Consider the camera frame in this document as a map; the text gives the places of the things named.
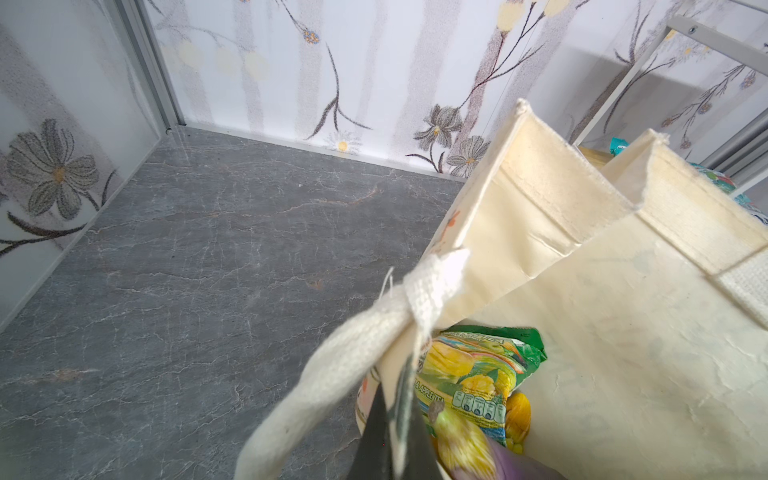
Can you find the green snack bag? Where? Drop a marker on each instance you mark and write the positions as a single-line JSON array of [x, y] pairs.
[[475, 369]]

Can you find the teal candy bag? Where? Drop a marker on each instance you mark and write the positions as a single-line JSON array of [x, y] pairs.
[[719, 179]]

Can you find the purple eggplant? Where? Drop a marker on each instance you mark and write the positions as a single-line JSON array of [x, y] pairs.
[[465, 452]]

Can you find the cream floral tote bag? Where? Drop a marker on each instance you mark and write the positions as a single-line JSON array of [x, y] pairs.
[[646, 281]]

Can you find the white wooden two-tier shelf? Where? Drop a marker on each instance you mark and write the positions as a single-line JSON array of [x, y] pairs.
[[687, 69]]

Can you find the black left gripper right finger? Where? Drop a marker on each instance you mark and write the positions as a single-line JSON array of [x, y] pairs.
[[413, 456]]

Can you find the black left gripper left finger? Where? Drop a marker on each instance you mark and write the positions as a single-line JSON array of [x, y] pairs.
[[373, 457]]

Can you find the yellow banana bunch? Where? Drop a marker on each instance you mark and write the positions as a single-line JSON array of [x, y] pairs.
[[518, 420]]

